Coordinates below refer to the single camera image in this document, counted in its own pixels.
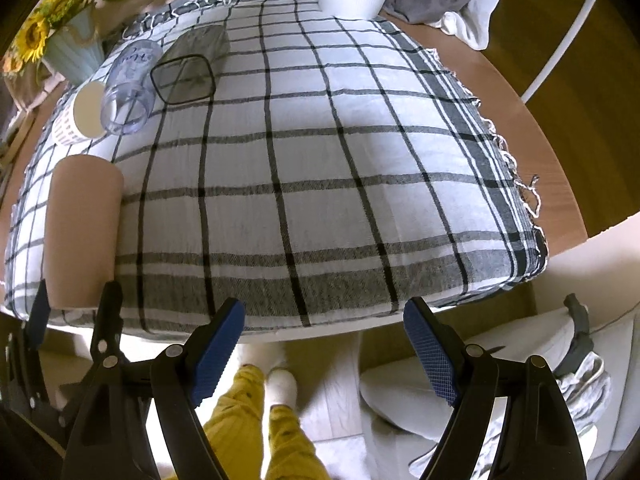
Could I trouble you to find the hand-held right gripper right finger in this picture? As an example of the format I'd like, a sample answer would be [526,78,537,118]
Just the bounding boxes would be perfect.
[403,297,589,480]

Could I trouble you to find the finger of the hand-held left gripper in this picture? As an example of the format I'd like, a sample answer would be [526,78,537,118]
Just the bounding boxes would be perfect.
[5,280,68,436]
[90,282,126,367]

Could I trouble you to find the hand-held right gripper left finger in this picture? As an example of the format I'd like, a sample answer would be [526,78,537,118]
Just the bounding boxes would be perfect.
[64,297,246,480]

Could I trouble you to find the brown paper cup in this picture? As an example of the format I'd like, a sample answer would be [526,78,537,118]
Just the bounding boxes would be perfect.
[42,156,125,308]

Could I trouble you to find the white ribbed cup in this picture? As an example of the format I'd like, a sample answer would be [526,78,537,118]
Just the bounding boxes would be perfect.
[52,82,108,147]

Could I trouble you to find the clear printed plastic cup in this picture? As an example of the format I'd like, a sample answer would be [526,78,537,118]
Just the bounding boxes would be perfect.
[100,39,166,136]

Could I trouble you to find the grey square black-rimmed cup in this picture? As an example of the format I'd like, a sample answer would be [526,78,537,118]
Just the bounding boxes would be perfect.
[150,25,232,106]

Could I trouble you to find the white sofa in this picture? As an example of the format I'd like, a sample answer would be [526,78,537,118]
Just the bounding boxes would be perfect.
[360,305,640,480]

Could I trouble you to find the person's white sock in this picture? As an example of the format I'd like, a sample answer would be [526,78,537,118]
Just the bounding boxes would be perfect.
[265,367,301,411]

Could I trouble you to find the person's yellow pants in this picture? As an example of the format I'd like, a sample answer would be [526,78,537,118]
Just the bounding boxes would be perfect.
[202,365,331,480]

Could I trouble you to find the dark grey cloth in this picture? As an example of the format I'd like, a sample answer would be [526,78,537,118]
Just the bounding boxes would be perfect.
[552,294,596,376]

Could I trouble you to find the black white checked tablecloth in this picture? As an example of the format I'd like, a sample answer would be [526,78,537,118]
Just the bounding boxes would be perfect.
[2,0,551,336]

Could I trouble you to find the light blue ribbed vase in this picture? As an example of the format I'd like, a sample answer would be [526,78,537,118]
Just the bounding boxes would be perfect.
[42,2,107,86]

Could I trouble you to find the sunflower bouquet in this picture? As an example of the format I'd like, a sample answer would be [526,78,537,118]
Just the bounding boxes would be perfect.
[2,0,156,78]

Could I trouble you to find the white curved tube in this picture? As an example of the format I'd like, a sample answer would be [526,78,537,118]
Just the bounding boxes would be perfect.
[520,0,601,103]

